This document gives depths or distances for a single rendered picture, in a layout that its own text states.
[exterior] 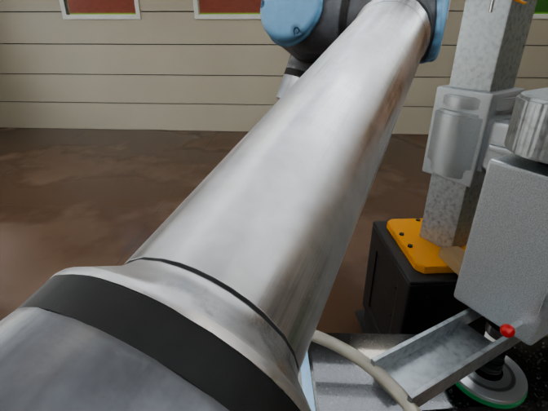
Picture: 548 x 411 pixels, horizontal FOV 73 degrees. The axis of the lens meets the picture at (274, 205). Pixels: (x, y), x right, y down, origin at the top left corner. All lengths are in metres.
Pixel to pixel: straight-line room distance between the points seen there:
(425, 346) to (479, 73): 1.17
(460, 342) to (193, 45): 6.50
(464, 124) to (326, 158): 1.63
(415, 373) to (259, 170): 0.90
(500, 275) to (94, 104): 7.46
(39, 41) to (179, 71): 2.48
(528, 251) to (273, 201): 0.92
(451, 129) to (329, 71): 1.57
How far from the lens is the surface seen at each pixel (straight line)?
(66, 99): 8.18
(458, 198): 1.97
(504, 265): 1.08
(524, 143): 0.96
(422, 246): 2.08
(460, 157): 1.84
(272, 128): 0.21
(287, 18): 0.54
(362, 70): 0.28
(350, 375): 1.33
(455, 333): 1.18
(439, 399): 1.35
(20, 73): 8.60
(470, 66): 1.87
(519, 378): 1.43
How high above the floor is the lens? 1.81
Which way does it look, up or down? 26 degrees down
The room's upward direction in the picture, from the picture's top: straight up
